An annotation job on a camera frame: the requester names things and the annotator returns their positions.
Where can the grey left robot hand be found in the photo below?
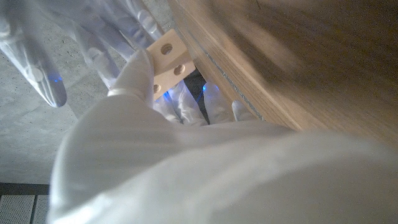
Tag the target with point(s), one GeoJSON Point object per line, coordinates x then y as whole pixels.
{"type": "Point", "coordinates": [202, 174]}

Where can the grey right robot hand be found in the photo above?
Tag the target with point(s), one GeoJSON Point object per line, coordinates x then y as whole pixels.
{"type": "Point", "coordinates": [77, 37]}

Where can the wooden block with holes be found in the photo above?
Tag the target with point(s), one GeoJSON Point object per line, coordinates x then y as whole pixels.
{"type": "Point", "coordinates": [169, 62]}

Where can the large wooden board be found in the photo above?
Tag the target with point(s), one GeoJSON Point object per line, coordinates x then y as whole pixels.
{"type": "Point", "coordinates": [230, 81]}

